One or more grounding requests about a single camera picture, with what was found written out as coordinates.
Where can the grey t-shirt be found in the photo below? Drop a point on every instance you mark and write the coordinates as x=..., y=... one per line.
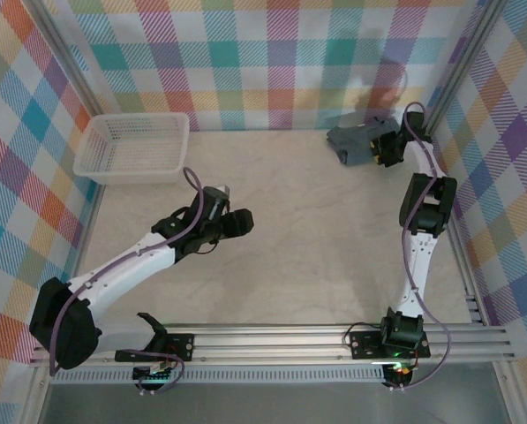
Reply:
x=353, y=141

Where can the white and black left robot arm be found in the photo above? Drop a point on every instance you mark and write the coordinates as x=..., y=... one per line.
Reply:
x=126, y=276

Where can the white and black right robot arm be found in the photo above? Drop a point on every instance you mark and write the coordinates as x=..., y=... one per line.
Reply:
x=419, y=265

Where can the white plastic mesh basket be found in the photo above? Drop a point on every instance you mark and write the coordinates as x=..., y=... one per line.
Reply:
x=126, y=146

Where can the grey metal plate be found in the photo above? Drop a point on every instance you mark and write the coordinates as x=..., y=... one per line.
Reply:
x=267, y=406

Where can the aluminium frame post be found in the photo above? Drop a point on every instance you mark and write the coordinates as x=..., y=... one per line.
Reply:
x=470, y=53
x=64, y=48

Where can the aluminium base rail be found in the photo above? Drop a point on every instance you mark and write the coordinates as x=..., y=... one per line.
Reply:
x=267, y=344

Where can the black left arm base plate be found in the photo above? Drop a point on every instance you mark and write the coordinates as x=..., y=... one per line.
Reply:
x=181, y=344

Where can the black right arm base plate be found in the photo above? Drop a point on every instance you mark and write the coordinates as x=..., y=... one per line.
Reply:
x=364, y=342

